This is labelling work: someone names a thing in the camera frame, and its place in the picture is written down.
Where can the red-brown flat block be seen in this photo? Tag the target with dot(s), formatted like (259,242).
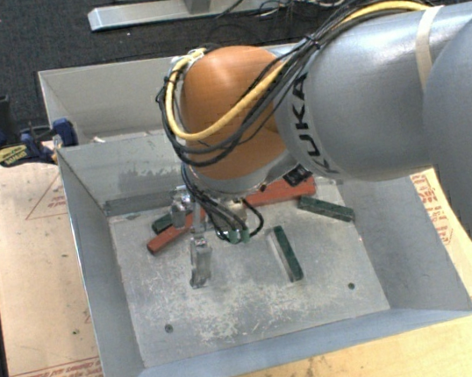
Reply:
(166,240)
(283,192)

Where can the dark green flat block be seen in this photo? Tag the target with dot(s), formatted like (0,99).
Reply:
(162,223)
(288,254)
(326,209)

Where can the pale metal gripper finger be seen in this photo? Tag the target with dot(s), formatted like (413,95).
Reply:
(208,262)
(195,269)

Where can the brown cardboard board, red print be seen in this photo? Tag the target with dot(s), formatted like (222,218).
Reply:
(37,277)

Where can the grey metal bin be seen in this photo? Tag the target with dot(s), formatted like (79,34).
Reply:
(254,304)

